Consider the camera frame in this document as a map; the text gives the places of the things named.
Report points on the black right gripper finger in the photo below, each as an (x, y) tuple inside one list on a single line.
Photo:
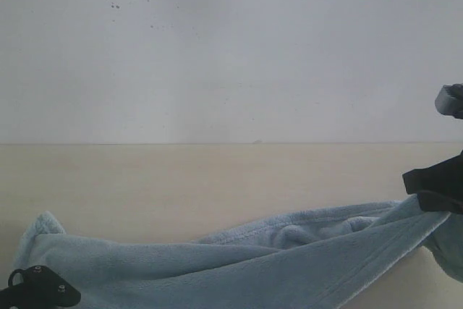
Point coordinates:
[(444, 178), (433, 202)]

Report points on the light blue fluffy towel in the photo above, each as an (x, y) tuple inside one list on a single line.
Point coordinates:
[(309, 259)]

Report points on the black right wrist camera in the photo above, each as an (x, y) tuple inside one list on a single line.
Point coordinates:
[(449, 101)]

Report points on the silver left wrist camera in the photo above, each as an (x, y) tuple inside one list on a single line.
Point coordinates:
[(38, 287)]

